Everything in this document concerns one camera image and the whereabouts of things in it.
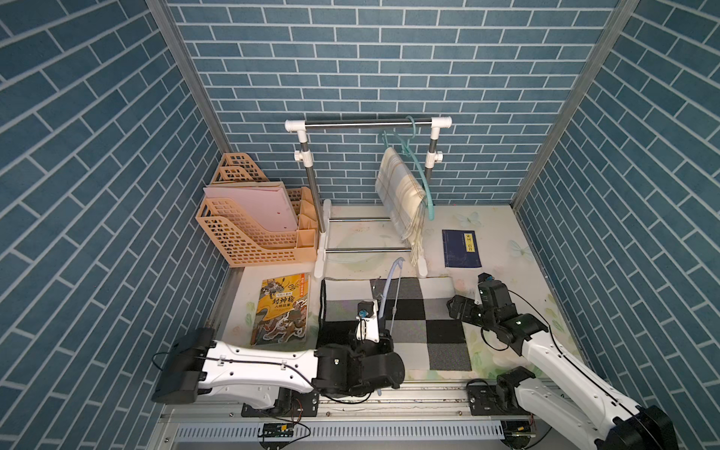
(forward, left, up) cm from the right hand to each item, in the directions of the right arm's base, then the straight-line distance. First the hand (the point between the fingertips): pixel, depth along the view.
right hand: (460, 306), depth 85 cm
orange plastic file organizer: (+12, +70, +10) cm, 72 cm away
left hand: (-12, +20, +10) cm, 26 cm away
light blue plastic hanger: (-4, +23, +13) cm, 27 cm away
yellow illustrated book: (-4, +56, -5) cm, 56 cm away
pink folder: (+22, +63, +15) cm, 68 cm away
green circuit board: (-34, +49, -9) cm, 60 cm away
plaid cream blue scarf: (+23, +20, +23) cm, 38 cm away
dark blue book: (+27, -5, -6) cm, 29 cm away
